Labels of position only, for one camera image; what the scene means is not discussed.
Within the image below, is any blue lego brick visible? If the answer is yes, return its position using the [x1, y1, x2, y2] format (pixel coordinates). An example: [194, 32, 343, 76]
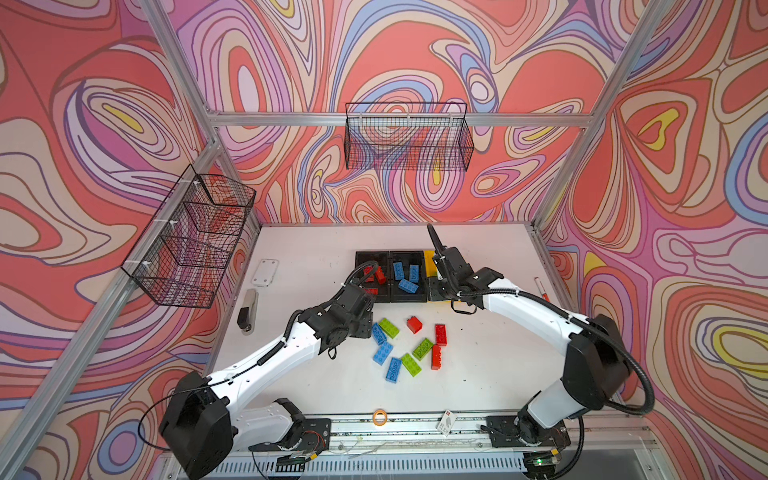
[373, 342, 393, 365]
[408, 264, 420, 284]
[385, 357, 402, 383]
[372, 323, 387, 345]
[398, 279, 418, 294]
[392, 262, 405, 282]

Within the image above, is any green lego brick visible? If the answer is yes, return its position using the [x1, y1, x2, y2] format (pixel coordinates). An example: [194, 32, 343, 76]
[412, 338, 434, 361]
[378, 318, 400, 339]
[400, 353, 422, 377]

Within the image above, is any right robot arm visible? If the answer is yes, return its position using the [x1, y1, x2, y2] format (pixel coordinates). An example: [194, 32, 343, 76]
[427, 224, 656, 446]

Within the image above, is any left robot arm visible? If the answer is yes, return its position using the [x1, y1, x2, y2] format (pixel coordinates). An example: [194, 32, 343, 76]
[158, 284, 374, 479]

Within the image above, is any yellow bin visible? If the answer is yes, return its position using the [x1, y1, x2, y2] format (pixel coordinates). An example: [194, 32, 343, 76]
[424, 247, 467, 302]

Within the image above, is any middle black bin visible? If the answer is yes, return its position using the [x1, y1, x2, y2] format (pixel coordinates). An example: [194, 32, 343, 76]
[389, 250, 428, 303]

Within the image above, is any black bin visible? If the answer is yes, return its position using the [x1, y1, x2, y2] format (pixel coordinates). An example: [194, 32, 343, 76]
[355, 250, 394, 303]
[389, 250, 428, 303]

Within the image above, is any left black bin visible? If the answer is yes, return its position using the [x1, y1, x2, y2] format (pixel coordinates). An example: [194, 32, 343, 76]
[355, 250, 394, 303]

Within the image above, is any red marker pen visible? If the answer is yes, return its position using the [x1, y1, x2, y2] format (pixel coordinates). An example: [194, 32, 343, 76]
[534, 277, 550, 301]

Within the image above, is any white plastic plate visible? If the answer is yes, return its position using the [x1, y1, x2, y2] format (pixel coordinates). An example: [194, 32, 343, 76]
[251, 258, 280, 288]

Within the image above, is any grey stapler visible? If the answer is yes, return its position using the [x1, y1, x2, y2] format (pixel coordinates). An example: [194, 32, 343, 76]
[236, 289, 259, 334]

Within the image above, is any white tag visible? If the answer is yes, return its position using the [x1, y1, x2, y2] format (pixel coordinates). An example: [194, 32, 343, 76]
[436, 410, 455, 436]

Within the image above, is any back wire basket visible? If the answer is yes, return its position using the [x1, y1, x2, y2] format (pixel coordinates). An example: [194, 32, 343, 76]
[344, 101, 475, 172]

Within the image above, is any wire basket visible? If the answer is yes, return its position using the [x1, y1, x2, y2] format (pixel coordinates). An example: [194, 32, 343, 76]
[344, 101, 475, 172]
[121, 166, 256, 309]

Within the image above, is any left wire basket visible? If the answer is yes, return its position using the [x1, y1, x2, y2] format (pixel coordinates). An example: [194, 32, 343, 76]
[121, 166, 256, 309]

